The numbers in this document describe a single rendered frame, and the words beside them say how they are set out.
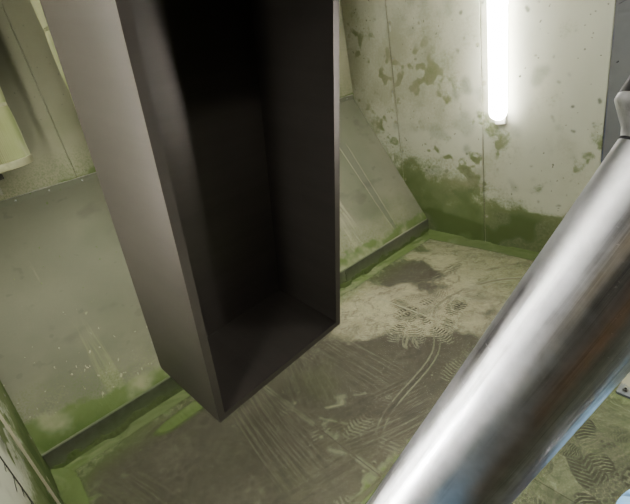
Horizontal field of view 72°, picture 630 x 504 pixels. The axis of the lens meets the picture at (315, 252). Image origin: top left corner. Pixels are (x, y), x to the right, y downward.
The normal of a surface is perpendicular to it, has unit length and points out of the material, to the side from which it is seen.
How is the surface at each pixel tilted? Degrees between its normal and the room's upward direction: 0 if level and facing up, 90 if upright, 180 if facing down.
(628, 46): 90
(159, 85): 102
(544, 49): 90
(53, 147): 90
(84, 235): 57
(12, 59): 90
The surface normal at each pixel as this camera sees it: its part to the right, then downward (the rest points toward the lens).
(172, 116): 0.74, 0.34
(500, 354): -0.88, -0.21
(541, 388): -0.47, 0.18
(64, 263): 0.44, -0.31
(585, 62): -0.74, 0.41
